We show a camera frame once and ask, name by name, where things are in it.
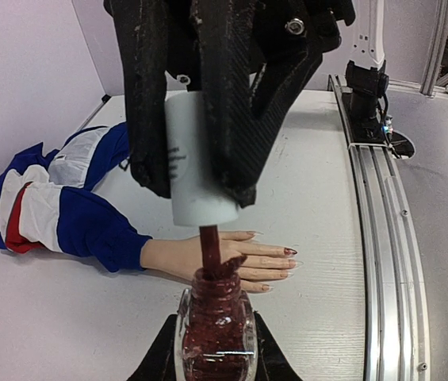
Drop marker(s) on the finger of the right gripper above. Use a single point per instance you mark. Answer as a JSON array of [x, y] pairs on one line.
[[155, 39], [256, 58]]

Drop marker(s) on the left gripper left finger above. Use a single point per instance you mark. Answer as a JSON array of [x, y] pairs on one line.
[[158, 362]]

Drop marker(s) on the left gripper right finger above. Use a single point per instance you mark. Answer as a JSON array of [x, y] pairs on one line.
[[272, 364]]

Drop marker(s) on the red nail polish bottle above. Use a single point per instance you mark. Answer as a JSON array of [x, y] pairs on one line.
[[215, 336]]

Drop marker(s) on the white nail polish cap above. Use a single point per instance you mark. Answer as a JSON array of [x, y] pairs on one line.
[[196, 199]]

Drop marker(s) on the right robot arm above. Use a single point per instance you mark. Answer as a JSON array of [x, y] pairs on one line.
[[370, 39]]

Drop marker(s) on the mannequin hand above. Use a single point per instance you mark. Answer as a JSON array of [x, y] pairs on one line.
[[179, 259]]

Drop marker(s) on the blue white red jacket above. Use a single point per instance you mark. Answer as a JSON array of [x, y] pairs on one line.
[[47, 200]]

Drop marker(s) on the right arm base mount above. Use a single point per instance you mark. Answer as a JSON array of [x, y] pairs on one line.
[[368, 108]]

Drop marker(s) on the aluminium front rail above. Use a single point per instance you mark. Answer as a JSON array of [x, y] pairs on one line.
[[397, 319]]

